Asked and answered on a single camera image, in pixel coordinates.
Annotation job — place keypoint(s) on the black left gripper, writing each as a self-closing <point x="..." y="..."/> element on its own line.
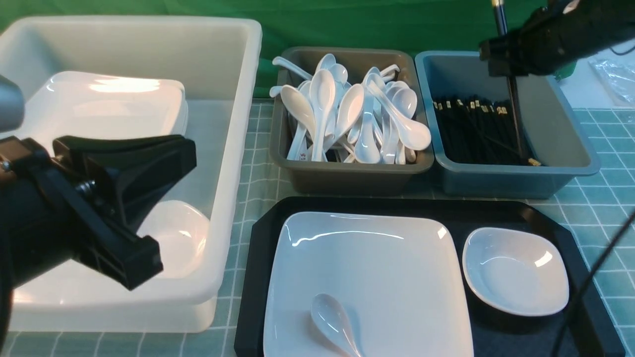
<point x="45" y="222"/>

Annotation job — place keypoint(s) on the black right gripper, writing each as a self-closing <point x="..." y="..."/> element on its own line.
<point x="560" y="33"/>

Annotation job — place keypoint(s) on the black chopstick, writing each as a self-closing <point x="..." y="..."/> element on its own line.
<point x="502" y="29"/>

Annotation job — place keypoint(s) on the white spoon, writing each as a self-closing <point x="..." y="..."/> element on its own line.
<point x="414" y="135"/>
<point x="322" y="95"/>
<point x="294" y="68"/>
<point x="299" y="107"/>
<point x="349" y="110"/>
<point x="331" y="319"/>

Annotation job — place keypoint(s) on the small white dish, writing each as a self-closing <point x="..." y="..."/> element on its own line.
<point x="516" y="272"/>

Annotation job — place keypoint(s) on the large white square plate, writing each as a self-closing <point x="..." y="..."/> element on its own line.
<point x="398" y="279"/>

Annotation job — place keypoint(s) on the small white bowl in tub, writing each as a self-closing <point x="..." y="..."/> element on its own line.
<point x="181" y="231"/>

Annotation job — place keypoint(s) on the clear plastic bag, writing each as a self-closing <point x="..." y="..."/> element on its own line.
<point x="618" y="78"/>

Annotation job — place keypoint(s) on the blue-grey chopstick bin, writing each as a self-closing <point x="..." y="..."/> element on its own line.
<point x="554" y="134"/>

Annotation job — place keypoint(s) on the stack of white square plates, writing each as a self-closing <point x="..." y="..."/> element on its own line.
<point x="97" y="106"/>

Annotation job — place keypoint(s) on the pile of black chopsticks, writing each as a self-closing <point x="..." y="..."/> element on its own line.
<point x="479" y="131"/>

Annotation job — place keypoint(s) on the green backdrop cloth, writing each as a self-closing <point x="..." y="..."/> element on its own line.
<point x="410" y="26"/>

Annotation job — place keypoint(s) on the large white plastic tub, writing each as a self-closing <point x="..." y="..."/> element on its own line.
<point x="216" y="59"/>

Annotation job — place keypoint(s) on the grey spoon bin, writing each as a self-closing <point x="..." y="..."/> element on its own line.
<point x="351" y="179"/>

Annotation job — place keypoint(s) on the green checkered tablecloth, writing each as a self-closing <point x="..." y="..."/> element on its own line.
<point x="592" y="208"/>

